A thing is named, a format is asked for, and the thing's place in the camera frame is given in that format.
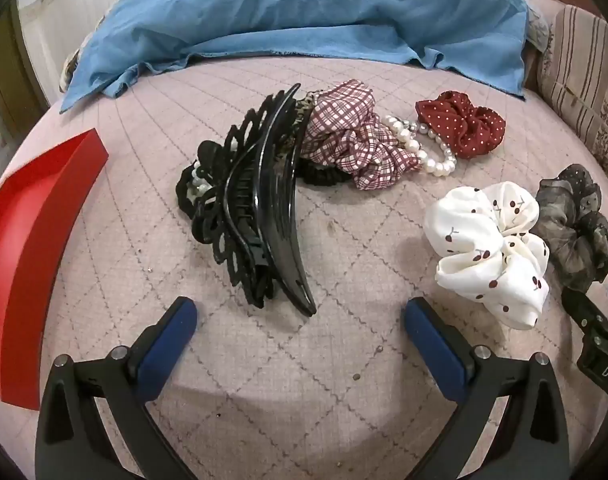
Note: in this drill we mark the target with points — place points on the plaid scrunchie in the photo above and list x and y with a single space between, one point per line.
354 140

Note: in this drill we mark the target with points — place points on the brown patterned blanket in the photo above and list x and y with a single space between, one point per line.
69 72

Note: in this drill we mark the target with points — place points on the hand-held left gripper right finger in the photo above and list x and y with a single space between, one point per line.
434 350

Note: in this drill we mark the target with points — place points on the pale floral cloth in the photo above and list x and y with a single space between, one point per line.
536 30

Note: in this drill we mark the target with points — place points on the grey sheer scrunchie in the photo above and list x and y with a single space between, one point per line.
569 230

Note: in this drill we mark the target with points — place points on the black scrunchie with charm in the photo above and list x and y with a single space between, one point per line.
321 175

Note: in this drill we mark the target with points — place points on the blue cloth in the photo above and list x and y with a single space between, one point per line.
309 10

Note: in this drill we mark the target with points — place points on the glass door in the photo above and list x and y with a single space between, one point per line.
4 90

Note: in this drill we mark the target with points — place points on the white cherry print scrunchie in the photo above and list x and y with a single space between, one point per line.
484 255

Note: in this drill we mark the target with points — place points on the striped floral cushion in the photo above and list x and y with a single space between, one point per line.
579 70

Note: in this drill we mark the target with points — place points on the red polka dot scrunchie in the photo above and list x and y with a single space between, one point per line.
464 125

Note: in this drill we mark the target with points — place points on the black hair claw clip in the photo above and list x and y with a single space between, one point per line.
279 220

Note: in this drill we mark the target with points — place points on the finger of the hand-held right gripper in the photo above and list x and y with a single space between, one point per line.
584 312

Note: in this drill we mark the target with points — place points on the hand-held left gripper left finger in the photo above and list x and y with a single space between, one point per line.
166 355

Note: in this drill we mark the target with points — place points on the red tray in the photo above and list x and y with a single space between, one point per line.
29 240

